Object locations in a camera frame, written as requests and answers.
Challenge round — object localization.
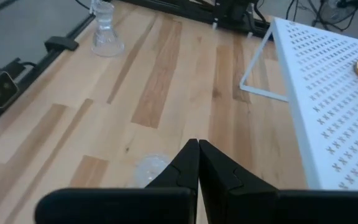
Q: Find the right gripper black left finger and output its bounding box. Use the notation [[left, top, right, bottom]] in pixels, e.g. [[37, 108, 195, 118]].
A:
[[34, 138, 200, 224]]

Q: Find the white perforated metal shelf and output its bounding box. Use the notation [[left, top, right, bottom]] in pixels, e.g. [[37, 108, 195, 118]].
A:
[[239, 16, 358, 192]]

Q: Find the clear glass candlestick holder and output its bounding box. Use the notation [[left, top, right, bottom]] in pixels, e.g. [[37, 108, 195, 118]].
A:
[[133, 152, 172, 189], [89, 0, 126, 58]]

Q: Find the black camera cable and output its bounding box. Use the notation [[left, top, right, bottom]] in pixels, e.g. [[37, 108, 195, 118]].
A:
[[16, 60, 39, 72]]

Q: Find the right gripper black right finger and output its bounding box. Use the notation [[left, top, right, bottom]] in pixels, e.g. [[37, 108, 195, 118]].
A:
[[199, 139, 358, 224]]

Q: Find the black frame clip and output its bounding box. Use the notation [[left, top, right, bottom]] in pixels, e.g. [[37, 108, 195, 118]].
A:
[[44, 35, 80, 52]]

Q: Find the black table-level camera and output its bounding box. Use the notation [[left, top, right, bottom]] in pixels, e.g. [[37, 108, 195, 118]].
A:
[[0, 70, 20, 110]]

